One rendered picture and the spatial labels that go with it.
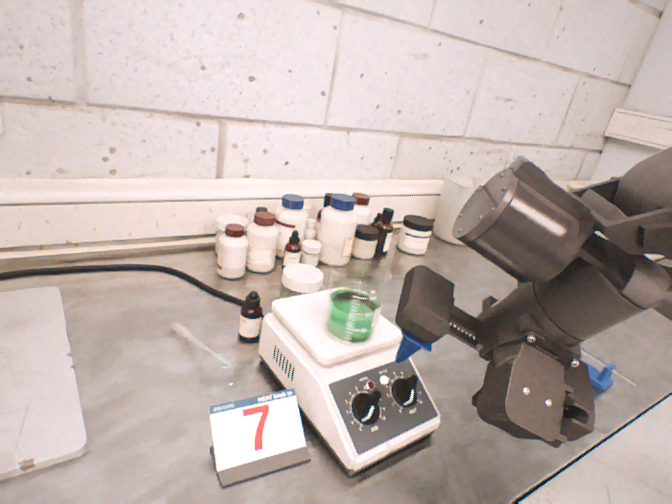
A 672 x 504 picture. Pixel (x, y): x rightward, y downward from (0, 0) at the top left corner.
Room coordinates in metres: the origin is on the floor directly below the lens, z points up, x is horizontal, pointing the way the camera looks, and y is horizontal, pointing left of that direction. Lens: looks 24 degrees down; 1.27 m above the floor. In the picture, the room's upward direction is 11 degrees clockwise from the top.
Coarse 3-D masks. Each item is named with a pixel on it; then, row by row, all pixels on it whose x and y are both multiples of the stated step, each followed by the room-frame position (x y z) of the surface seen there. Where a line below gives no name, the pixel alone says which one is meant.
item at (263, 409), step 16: (288, 400) 0.35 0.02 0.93; (224, 416) 0.32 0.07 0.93; (240, 416) 0.32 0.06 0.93; (256, 416) 0.33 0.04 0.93; (272, 416) 0.33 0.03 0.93; (288, 416) 0.34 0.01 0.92; (224, 432) 0.31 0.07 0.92; (240, 432) 0.31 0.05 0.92; (256, 432) 0.32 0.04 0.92; (272, 432) 0.32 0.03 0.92; (288, 432) 0.33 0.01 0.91; (224, 448) 0.30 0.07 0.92; (240, 448) 0.30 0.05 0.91; (256, 448) 0.31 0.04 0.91; (272, 448) 0.31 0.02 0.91
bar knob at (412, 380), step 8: (416, 376) 0.39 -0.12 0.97; (400, 384) 0.39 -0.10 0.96; (408, 384) 0.38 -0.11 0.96; (416, 384) 0.38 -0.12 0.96; (392, 392) 0.38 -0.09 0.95; (400, 392) 0.38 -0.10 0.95; (408, 392) 0.37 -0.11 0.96; (416, 392) 0.39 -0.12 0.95; (400, 400) 0.37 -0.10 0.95; (408, 400) 0.36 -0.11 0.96; (416, 400) 0.38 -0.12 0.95
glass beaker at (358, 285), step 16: (352, 256) 0.45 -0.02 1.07; (336, 272) 0.40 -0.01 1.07; (352, 272) 0.45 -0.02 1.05; (368, 272) 0.45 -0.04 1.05; (384, 272) 0.44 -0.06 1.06; (336, 288) 0.40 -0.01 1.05; (352, 288) 0.39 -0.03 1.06; (368, 288) 0.39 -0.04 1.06; (384, 288) 0.41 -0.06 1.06; (336, 304) 0.40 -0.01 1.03; (352, 304) 0.39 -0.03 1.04; (368, 304) 0.39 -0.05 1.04; (336, 320) 0.40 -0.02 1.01; (352, 320) 0.39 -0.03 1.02; (368, 320) 0.40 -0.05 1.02; (336, 336) 0.39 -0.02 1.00; (352, 336) 0.39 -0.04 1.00; (368, 336) 0.40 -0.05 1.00
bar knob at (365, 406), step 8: (376, 392) 0.35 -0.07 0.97; (360, 400) 0.35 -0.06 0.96; (368, 400) 0.35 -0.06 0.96; (376, 400) 0.34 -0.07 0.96; (352, 408) 0.34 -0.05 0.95; (360, 408) 0.34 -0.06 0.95; (368, 408) 0.33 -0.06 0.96; (376, 408) 0.35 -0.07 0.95; (360, 416) 0.33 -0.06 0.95; (368, 416) 0.33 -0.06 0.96; (376, 416) 0.34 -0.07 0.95; (368, 424) 0.33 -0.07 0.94
